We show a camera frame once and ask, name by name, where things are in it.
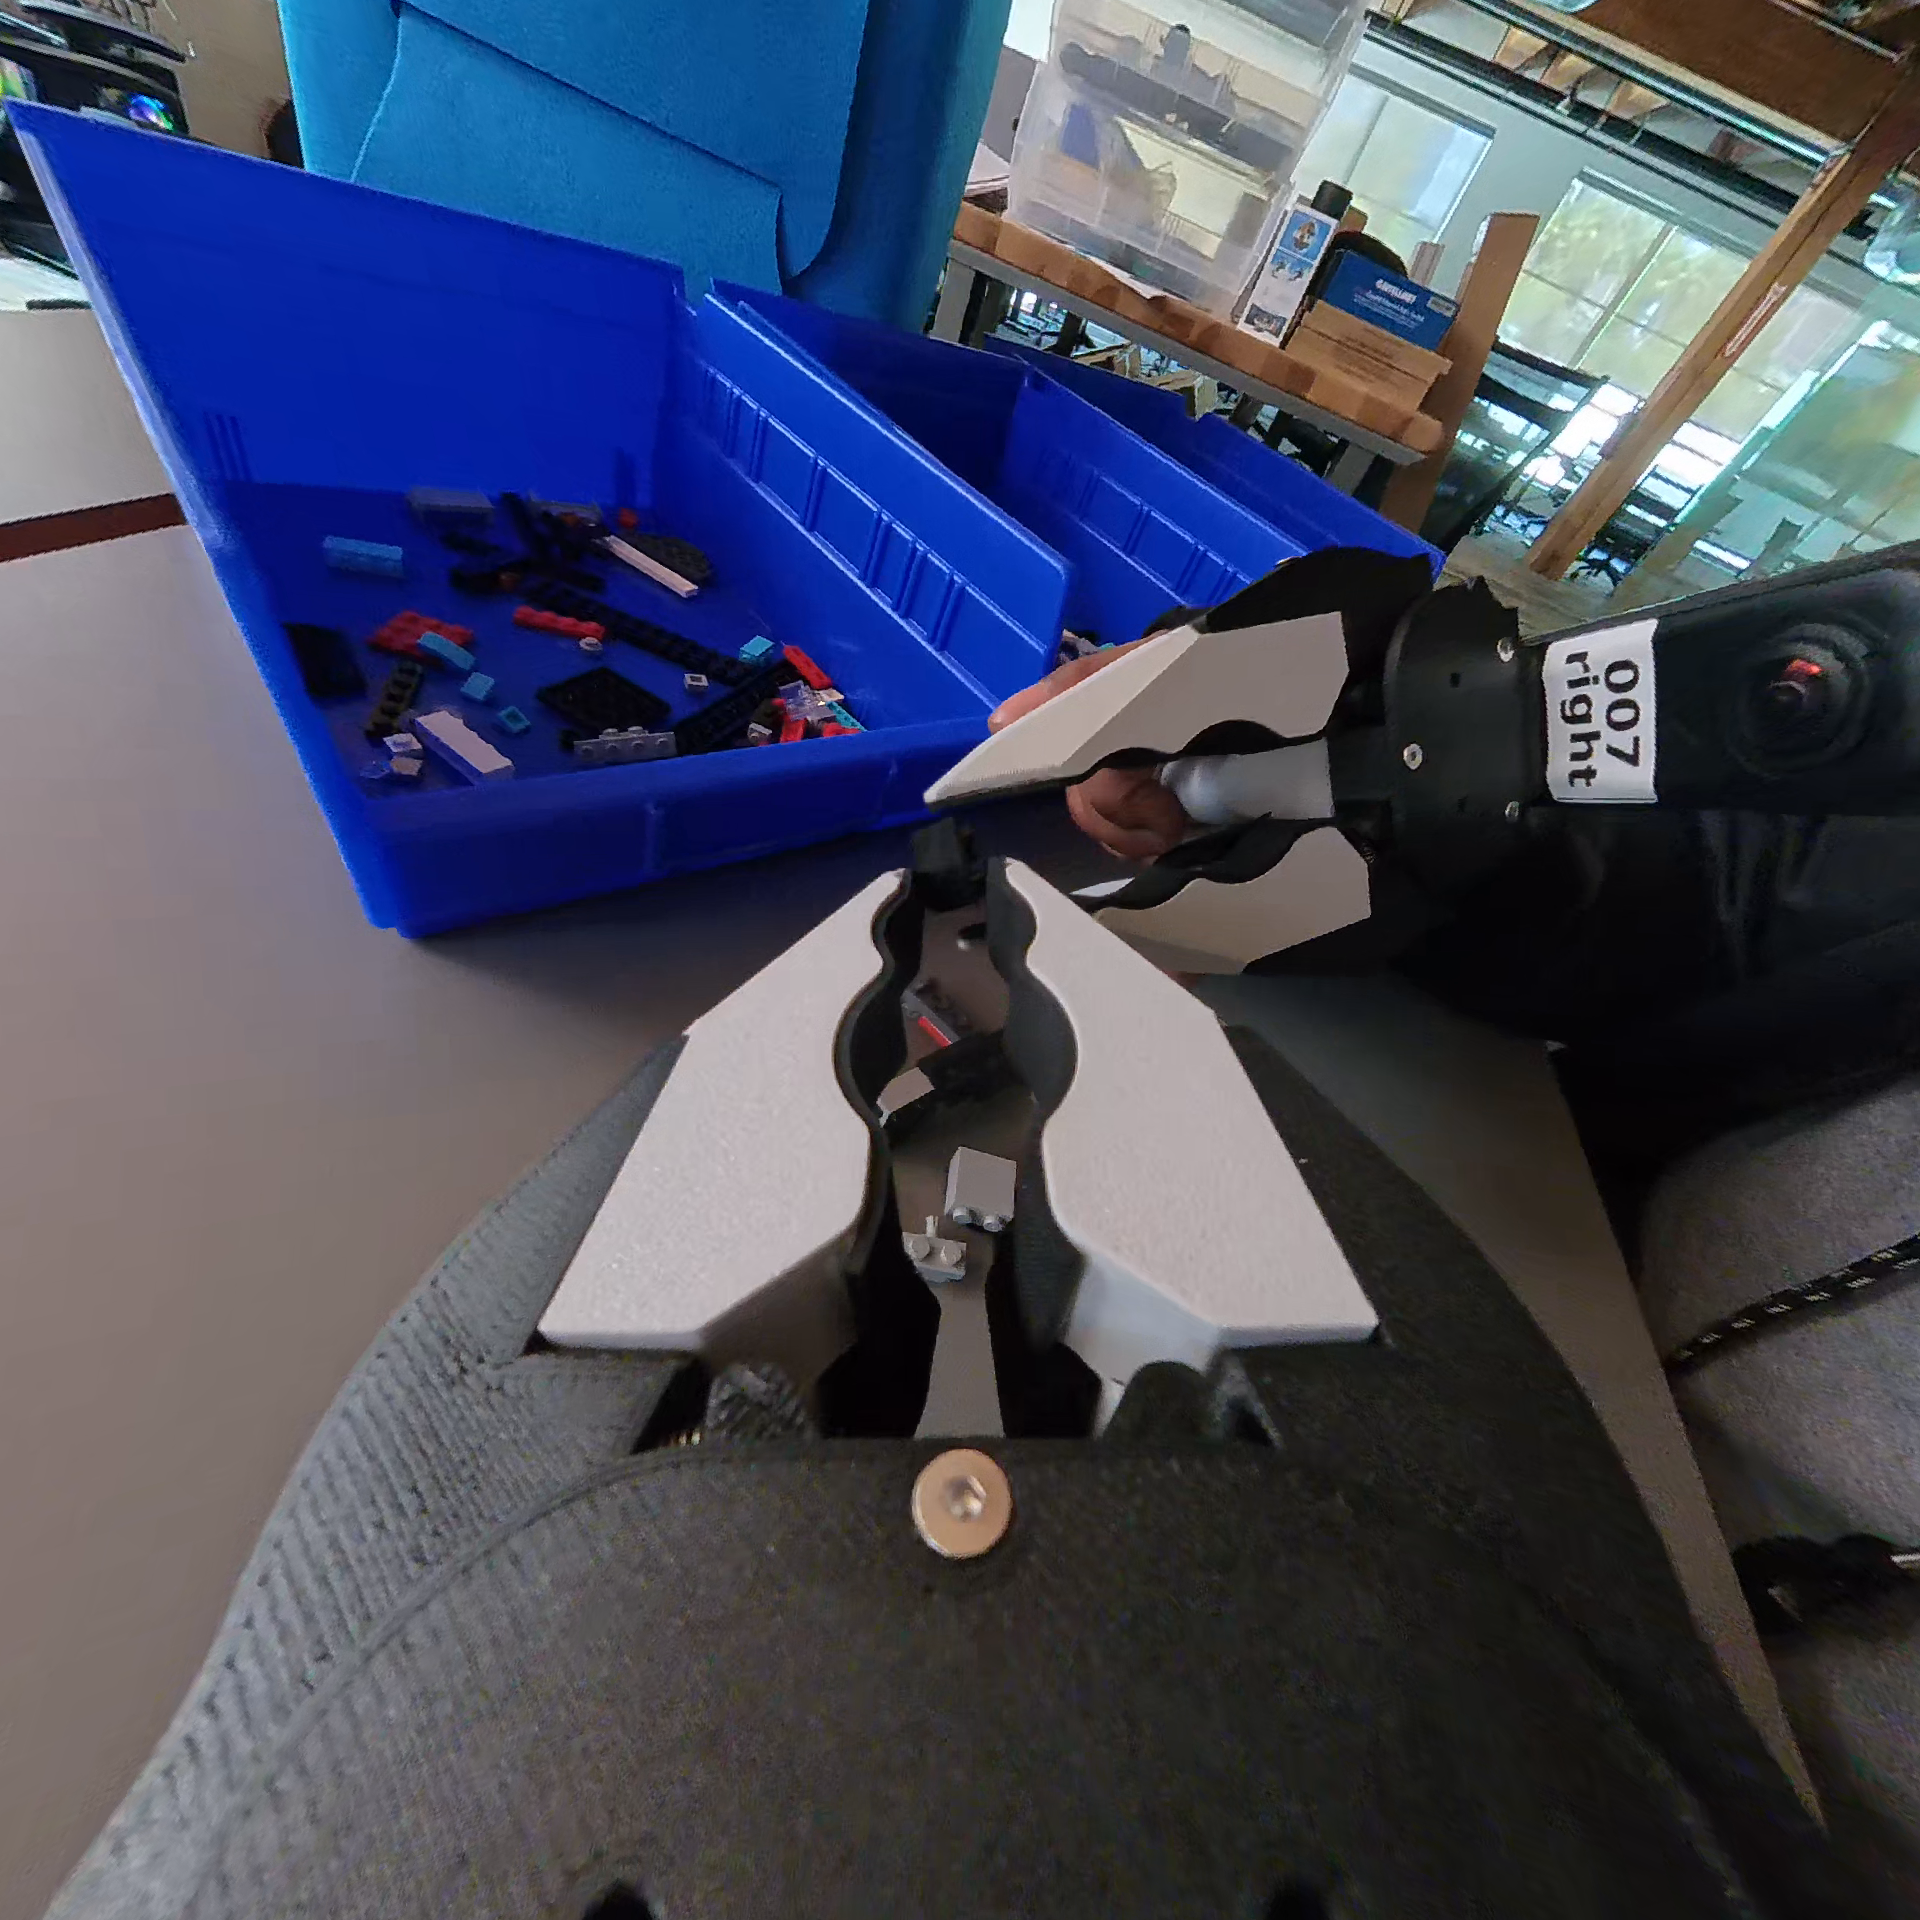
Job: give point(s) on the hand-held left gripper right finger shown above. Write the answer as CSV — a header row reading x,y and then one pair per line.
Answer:
x,y
1202,1185

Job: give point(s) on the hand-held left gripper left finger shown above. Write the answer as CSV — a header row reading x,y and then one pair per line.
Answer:
x,y
704,1202

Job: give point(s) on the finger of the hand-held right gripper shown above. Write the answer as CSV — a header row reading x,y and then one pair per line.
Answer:
x,y
1276,902
1140,705

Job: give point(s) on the light grey slope brick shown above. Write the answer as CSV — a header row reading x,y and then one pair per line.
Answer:
x,y
983,1185

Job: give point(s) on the small light grey plate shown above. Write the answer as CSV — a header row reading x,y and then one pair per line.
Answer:
x,y
932,1252

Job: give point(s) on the black and white brick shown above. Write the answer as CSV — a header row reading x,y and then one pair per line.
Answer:
x,y
953,1068

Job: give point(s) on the red and dark grey brick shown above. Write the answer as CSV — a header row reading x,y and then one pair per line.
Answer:
x,y
938,1014

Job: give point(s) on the person's right forearm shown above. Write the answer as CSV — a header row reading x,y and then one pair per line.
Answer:
x,y
1651,959

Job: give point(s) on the grey desk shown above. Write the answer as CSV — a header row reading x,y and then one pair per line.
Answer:
x,y
226,1049

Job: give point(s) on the person's right hand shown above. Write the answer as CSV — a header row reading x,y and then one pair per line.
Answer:
x,y
1125,818

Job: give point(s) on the narrow blue plastic bin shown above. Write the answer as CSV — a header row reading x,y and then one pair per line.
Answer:
x,y
930,405
1202,450

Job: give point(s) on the brown cardboard box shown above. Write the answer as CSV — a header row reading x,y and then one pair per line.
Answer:
x,y
1365,381

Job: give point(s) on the wooden workbench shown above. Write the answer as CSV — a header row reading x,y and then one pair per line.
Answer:
x,y
1140,300

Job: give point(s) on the blue cardboard box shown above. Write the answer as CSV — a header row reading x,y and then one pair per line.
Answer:
x,y
1388,300

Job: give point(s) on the white and blue carton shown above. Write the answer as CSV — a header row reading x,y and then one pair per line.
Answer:
x,y
1292,270

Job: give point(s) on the pile of mixed toy bricks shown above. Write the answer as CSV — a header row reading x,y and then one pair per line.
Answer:
x,y
602,705

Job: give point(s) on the clear plastic drawer unit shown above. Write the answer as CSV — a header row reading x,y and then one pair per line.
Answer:
x,y
1169,137

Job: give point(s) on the person's grey sweater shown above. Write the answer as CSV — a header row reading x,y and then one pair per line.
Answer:
x,y
1801,1469

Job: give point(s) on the large blue plastic bin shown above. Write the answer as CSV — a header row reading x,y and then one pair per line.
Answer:
x,y
449,376

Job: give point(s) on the background electronics equipment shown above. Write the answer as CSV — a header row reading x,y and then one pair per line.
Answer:
x,y
75,92

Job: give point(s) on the wooden post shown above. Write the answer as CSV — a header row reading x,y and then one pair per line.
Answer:
x,y
1725,331

